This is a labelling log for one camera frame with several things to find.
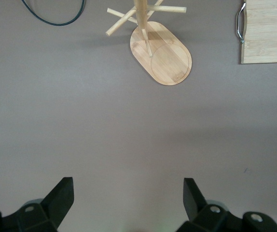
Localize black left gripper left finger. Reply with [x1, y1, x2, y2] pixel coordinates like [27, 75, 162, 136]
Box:
[0, 177, 75, 232]

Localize wooden mug rack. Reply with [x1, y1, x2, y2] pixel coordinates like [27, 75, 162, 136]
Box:
[105, 0, 193, 86]

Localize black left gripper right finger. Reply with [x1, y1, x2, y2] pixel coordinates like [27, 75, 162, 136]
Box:
[177, 178, 277, 232]

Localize black looped table cable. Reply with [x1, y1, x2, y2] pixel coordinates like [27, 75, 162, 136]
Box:
[21, 0, 86, 26]

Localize bamboo cutting board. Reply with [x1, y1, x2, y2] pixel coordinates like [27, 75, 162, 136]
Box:
[236, 0, 277, 65]

